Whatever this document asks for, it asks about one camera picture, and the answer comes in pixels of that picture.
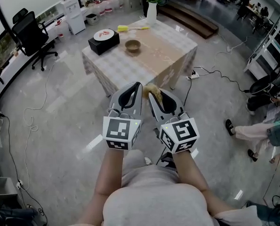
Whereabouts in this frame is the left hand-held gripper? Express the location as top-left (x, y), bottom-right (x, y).
top-left (102, 82), bottom-right (144, 151)

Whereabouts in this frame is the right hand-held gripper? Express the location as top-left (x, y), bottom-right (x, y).
top-left (148, 89), bottom-right (200, 154)

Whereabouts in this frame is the tan scrubbing sponge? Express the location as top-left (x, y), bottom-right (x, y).
top-left (142, 83), bottom-right (164, 103)

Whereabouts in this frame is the brown bowl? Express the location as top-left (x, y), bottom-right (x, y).
top-left (125, 39), bottom-right (141, 53)

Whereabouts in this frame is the person's left forearm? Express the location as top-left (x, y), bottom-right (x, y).
top-left (94, 147), bottom-right (133, 196)

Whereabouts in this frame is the person's right forearm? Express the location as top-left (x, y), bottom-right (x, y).
top-left (172, 151), bottom-right (210, 193)

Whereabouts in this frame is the long white power strip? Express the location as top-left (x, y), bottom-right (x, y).
top-left (185, 69), bottom-right (200, 81)

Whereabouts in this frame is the beige checked tablecloth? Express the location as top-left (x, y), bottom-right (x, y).
top-left (81, 17), bottom-right (198, 97)

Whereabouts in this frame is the black leather box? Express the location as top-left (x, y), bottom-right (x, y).
top-left (88, 29), bottom-right (120, 56)

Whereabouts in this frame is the white round plate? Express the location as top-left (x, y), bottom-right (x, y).
top-left (93, 28), bottom-right (115, 41)

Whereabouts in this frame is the yellow sponge bottle brush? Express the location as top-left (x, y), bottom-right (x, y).
top-left (117, 25), bottom-right (151, 33)

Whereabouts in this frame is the white plastic basket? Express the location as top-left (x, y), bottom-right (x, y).
top-left (85, 13), bottom-right (99, 26)

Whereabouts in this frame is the brown wooden platform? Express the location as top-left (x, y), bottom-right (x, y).
top-left (158, 0), bottom-right (219, 39)

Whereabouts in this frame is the person's grey shirt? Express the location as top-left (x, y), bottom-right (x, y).
top-left (69, 149), bottom-right (264, 226)

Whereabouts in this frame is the white tall vase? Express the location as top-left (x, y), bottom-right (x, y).
top-left (146, 1), bottom-right (158, 25)

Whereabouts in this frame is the black wok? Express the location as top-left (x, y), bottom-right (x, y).
top-left (249, 78), bottom-right (273, 96)

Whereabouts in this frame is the white metal shelf rack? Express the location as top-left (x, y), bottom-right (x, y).
top-left (243, 5), bottom-right (280, 80)

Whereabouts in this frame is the white water dispenser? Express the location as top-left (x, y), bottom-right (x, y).
top-left (59, 0), bottom-right (86, 35)

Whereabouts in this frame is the black office chair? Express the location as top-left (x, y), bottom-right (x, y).
top-left (11, 8), bottom-right (58, 72)

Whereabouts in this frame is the black framed window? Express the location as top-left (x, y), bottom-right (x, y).
top-left (0, 0), bottom-right (63, 70)

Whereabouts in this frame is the white open cabinet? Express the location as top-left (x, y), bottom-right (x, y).
top-left (0, 175), bottom-right (18, 207)

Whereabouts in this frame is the dark grey bag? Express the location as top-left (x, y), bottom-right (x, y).
top-left (0, 203), bottom-right (40, 226)

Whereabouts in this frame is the black power cable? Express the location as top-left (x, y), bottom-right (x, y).
top-left (181, 66), bottom-right (252, 108)

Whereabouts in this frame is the white cable with adapter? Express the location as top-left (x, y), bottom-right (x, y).
top-left (214, 33), bottom-right (257, 76)

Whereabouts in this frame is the white floor cable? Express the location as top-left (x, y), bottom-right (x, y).
top-left (24, 55), bottom-right (58, 190)

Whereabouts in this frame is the black floor cable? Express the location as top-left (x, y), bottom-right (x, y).
top-left (0, 113), bottom-right (48, 225)

